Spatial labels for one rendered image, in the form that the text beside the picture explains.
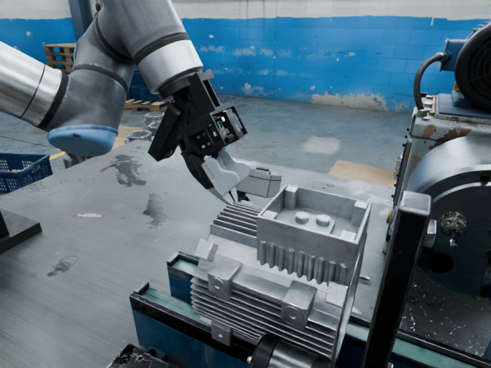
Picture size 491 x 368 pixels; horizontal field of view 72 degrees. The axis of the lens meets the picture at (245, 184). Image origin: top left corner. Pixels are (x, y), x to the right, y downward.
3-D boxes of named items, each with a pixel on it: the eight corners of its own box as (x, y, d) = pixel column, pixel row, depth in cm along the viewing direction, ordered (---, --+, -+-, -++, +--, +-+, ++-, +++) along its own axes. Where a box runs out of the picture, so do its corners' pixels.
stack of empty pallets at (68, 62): (131, 91, 685) (125, 44, 645) (99, 99, 615) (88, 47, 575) (88, 86, 734) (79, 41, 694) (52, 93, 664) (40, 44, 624)
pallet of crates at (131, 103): (181, 101, 599) (177, 55, 564) (158, 112, 531) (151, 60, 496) (124, 97, 632) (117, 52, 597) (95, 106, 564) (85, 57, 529)
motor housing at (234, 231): (354, 304, 57) (373, 209, 49) (324, 408, 42) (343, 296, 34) (250, 269, 66) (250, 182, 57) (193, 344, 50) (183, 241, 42)
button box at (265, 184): (278, 196, 74) (283, 173, 74) (267, 198, 68) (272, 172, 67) (212, 181, 81) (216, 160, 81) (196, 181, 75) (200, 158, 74)
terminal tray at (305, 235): (364, 245, 47) (372, 201, 44) (348, 296, 39) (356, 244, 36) (284, 224, 52) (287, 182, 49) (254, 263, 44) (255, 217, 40)
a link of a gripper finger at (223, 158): (257, 198, 53) (231, 147, 52) (229, 207, 57) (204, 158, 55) (265, 190, 56) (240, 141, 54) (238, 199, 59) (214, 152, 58)
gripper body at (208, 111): (226, 151, 48) (186, 71, 46) (186, 169, 53) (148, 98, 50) (250, 136, 54) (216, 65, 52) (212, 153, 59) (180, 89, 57)
